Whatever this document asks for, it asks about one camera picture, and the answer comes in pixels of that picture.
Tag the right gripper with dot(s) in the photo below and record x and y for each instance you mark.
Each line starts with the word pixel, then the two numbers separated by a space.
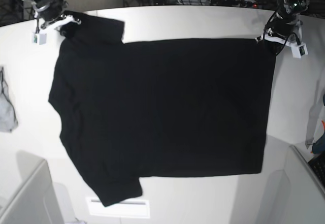
pixel 50 11

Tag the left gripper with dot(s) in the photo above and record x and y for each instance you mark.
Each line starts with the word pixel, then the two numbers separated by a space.
pixel 279 27

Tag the black T-shirt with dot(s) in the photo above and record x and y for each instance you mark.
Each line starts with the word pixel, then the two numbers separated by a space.
pixel 171 108

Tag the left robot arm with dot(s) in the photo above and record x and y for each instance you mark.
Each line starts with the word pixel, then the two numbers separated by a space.
pixel 286 8

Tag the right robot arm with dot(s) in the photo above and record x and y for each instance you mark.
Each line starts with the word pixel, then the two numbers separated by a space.
pixel 39 21

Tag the black power strip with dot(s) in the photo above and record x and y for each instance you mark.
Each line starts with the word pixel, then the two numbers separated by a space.
pixel 234 3

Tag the grey cloth at left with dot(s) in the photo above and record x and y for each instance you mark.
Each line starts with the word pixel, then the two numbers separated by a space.
pixel 8 116

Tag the blue orange tool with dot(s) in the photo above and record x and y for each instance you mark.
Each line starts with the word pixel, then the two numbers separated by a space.
pixel 318 146

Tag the black keyboard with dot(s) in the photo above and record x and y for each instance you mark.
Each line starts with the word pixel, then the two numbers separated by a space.
pixel 317 165

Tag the white divider panel right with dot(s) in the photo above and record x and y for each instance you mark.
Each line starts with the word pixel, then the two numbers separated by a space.
pixel 296 194

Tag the white divider panel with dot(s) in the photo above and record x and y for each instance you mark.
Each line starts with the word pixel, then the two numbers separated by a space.
pixel 34 201
pixel 296 194

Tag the white divider panel left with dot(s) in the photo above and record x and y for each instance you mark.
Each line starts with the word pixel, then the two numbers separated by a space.
pixel 34 201

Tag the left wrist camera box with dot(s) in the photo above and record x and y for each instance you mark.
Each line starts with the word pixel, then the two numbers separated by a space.
pixel 299 50

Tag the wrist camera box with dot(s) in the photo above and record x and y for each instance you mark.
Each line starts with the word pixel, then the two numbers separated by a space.
pixel 299 50
pixel 39 38

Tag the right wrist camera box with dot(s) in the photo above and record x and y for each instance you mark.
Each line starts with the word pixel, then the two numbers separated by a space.
pixel 39 38

